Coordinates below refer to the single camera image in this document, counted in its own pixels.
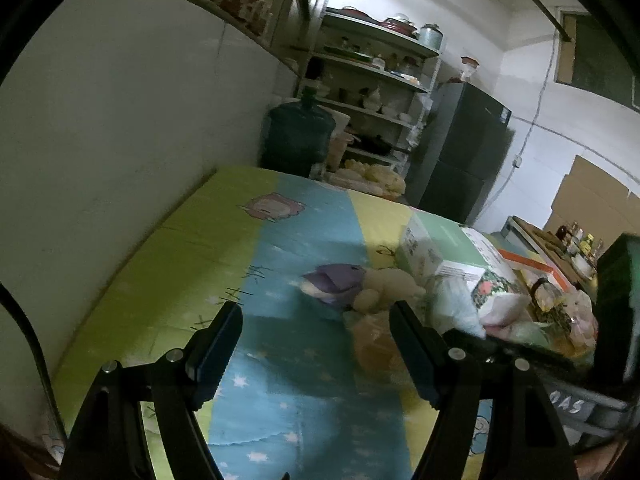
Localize pale yellow lumpy pile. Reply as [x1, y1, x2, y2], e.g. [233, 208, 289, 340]
[332, 159, 406, 196]

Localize light blue tissue pack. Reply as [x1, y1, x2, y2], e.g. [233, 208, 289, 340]
[430, 275, 486, 336]

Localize teal enamel pot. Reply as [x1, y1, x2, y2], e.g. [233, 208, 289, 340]
[417, 23, 445, 51]

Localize mint green carton box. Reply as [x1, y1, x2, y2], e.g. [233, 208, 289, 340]
[395, 210, 496, 281]

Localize black cable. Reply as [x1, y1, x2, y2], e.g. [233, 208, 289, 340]
[0, 280, 68, 441]

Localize row of white ceramic dishes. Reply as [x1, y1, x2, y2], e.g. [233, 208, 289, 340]
[310, 82, 416, 121]

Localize white sack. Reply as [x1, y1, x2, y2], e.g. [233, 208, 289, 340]
[327, 132, 356, 171]

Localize dark grey fridge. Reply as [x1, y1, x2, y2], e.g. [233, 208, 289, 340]
[405, 81, 513, 226]

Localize shallow cardboard box orange rim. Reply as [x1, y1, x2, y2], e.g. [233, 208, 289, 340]
[497, 247, 576, 291]

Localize white plush toy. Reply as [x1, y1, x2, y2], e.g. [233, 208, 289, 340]
[352, 269, 426, 311]

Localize green floral tissue pack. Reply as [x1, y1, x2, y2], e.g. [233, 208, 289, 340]
[462, 227, 531, 326]

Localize cardboard sheet on wall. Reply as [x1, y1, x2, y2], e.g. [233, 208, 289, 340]
[542, 155, 640, 241]

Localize green shuttered window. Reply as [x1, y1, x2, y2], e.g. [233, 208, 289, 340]
[552, 7, 640, 111]

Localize blue water jug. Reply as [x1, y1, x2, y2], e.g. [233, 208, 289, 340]
[261, 100, 335, 178]

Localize red pot with glass lid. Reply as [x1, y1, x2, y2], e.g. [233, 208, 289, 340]
[382, 13, 418, 36]

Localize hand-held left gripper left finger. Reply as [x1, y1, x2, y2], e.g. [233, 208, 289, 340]
[60, 301, 244, 480]

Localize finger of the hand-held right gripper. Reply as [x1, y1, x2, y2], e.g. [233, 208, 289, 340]
[440, 329, 596, 368]

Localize flat dark pan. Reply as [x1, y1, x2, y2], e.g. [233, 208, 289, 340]
[340, 6, 381, 23]

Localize colourful cartoon printed bed sheet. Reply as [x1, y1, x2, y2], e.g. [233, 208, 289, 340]
[50, 166, 551, 480]

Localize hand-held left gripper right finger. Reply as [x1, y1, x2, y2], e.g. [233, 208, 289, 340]
[389, 300, 576, 480]

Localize white metal shelf rack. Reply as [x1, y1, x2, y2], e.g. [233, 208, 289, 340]
[300, 0, 443, 171]

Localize wooden top kitchen counter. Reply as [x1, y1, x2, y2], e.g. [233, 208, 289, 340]
[510, 216, 596, 281]

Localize black wok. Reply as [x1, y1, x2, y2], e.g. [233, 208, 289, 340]
[350, 134, 396, 156]

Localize cluster of condiment bottles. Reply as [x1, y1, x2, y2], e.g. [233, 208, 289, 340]
[555, 221, 606, 261]

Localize peach bun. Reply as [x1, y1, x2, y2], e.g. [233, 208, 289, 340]
[350, 312, 406, 376]

